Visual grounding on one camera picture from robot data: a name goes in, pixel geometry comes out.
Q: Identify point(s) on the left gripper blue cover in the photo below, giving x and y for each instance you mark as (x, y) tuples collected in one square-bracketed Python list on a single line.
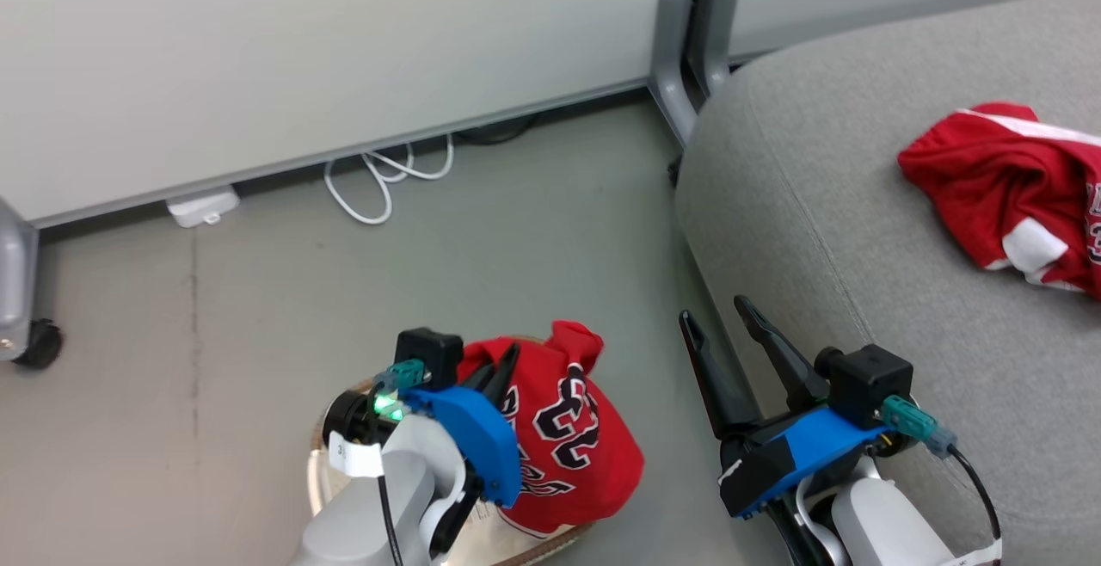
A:
[(477, 437)]

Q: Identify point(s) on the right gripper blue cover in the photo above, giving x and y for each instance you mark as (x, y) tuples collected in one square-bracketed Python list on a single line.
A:
[(791, 458)]

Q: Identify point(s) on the red jersey number 23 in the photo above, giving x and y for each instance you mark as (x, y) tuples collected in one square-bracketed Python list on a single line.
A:
[(576, 437)]

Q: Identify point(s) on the red garment with white stripe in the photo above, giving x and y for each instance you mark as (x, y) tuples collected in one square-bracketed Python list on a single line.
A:
[(1006, 179)]

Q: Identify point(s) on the grey fabric sofa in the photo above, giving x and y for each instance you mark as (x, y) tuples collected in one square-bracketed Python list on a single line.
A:
[(860, 230)]

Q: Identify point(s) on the beige plastic laundry basket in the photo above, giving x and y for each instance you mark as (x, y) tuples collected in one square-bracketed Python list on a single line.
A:
[(325, 463)]

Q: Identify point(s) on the small black caster wheel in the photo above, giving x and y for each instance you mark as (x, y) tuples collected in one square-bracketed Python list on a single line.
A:
[(676, 170)]

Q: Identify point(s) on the white power adapter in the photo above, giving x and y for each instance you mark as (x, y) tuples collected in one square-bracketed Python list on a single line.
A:
[(202, 207)]

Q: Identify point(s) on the wide white partition panel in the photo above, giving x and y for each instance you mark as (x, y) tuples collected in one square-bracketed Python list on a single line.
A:
[(301, 50)]

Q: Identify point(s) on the large black caster wheel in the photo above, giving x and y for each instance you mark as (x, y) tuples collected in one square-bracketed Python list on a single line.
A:
[(41, 344)]

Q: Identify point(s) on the grey partition leg with caster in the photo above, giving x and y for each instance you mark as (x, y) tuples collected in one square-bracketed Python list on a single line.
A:
[(15, 282)]

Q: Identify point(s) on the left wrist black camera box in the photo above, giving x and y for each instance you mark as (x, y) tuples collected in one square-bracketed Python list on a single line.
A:
[(428, 355)]

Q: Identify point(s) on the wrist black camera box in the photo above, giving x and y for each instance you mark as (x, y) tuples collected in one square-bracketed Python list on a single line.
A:
[(428, 355), (869, 381)]

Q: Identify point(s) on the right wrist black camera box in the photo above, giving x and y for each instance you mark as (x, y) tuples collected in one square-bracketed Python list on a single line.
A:
[(869, 381)]

